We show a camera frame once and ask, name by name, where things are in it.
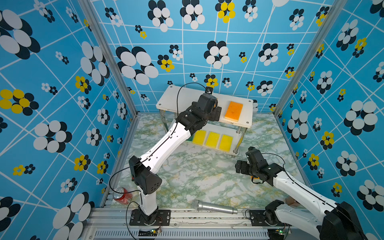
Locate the orange sponge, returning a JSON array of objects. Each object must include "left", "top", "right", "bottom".
[{"left": 224, "top": 101, "right": 243, "bottom": 122}]

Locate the yellow sponge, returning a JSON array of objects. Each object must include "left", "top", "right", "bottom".
[
  {"left": 192, "top": 130, "right": 207, "bottom": 146},
  {"left": 205, "top": 132, "right": 221, "bottom": 149},
  {"left": 219, "top": 135, "right": 233, "bottom": 152}
]

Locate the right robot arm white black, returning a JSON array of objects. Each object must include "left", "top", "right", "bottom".
[{"left": 235, "top": 147, "right": 367, "bottom": 240}]

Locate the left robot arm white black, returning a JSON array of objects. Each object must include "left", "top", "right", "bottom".
[{"left": 129, "top": 93, "right": 221, "bottom": 218}]

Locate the white two-tier shelf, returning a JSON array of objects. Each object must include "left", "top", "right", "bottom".
[{"left": 156, "top": 85, "right": 253, "bottom": 156}]

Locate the silver microphone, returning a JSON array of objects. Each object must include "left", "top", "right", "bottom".
[{"left": 192, "top": 200, "right": 238, "bottom": 215}]

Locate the red soda can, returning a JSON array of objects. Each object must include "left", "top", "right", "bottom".
[{"left": 113, "top": 187, "right": 133, "bottom": 205}]

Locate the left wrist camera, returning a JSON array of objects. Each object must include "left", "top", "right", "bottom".
[{"left": 205, "top": 87, "right": 213, "bottom": 95}]

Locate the aluminium frame post right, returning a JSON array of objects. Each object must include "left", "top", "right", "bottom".
[{"left": 274, "top": 0, "right": 347, "bottom": 118}]

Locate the aluminium frame post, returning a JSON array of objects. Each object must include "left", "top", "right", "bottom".
[
  {"left": 274, "top": 0, "right": 347, "bottom": 118},
  {"left": 79, "top": 0, "right": 138, "bottom": 119}
]

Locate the aluminium frame post left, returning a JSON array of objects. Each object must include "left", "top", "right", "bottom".
[{"left": 79, "top": 0, "right": 138, "bottom": 119}]

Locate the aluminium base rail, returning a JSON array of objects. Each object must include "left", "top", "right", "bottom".
[{"left": 80, "top": 207, "right": 319, "bottom": 240}]

